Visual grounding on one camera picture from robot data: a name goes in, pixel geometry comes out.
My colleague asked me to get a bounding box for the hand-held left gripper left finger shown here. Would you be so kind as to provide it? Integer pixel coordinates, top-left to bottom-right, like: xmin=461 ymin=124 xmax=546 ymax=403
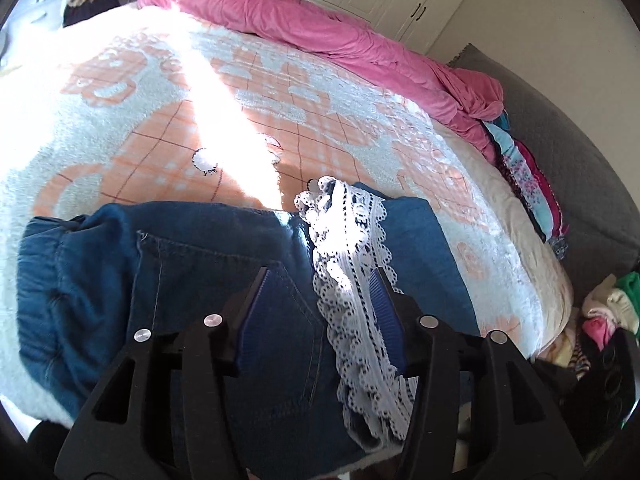
xmin=54 ymin=266 xmax=274 ymax=480

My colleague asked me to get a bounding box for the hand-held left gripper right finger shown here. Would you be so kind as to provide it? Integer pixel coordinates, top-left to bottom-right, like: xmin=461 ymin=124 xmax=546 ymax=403
xmin=368 ymin=267 xmax=587 ymax=480

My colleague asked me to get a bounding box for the blue denim pants lace hem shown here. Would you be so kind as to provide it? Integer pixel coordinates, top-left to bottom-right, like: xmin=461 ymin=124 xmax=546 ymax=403
xmin=17 ymin=176 xmax=482 ymax=472

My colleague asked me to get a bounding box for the pink cloth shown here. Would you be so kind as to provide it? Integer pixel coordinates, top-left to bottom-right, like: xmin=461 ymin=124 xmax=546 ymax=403
xmin=581 ymin=317 xmax=620 ymax=347

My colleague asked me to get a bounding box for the white cloth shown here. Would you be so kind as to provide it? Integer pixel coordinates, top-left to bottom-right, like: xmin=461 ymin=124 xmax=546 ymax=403
xmin=581 ymin=274 xmax=632 ymax=322

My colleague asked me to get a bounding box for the green cloth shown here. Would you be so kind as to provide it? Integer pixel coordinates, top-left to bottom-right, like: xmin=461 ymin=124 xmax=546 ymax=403
xmin=612 ymin=271 xmax=640 ymax=337

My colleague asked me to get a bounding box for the beige bed sheet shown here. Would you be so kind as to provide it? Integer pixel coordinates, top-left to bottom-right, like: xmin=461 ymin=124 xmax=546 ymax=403
xmin=434 ymin=120 xmax=574 ymax=358

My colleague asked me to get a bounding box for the stack of folded colourful clothes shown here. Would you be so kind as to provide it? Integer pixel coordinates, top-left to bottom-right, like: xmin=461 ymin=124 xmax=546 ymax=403
xmin=484 ymin=119 xmax=567 ymax=243

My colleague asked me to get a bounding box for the orange white printed fleece blanket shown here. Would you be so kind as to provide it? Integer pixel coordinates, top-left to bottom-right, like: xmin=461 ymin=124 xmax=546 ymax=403
xmin=0 ymin=2 xmax=566 ymax=427

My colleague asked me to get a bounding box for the grey padded headboard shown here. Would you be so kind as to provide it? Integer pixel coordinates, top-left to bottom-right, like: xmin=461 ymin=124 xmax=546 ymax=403
xmin=446 ymin=43 xmax=640 ymax=307

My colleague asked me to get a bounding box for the pink duvet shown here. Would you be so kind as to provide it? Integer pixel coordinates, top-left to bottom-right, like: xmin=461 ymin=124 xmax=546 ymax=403
xmin=137 ymin=0 xmax=505 ymax=162

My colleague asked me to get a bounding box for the dark blue cloth heap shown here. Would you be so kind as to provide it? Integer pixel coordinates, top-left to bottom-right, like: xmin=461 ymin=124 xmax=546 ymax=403
xmin=62 ymin=0 xmax=127 ymax=29

